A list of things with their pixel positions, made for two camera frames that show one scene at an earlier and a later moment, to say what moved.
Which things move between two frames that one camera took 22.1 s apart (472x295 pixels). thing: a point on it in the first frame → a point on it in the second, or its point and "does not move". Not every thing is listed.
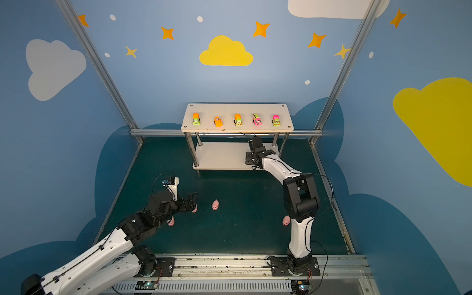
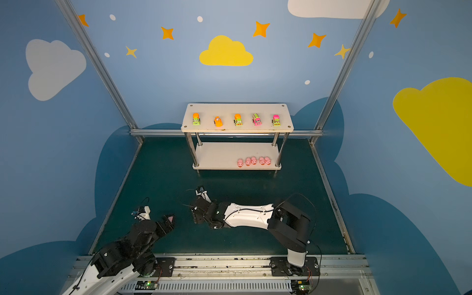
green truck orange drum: x=196 y=120 does not move
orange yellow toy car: x=218 y=121 does not move
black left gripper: x=186 y=203 → x=160 y=225
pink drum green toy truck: x=276 y=120 does not move
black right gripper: x=251 y=158 → x=201 y=208
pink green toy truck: x=257 y=120 does not move
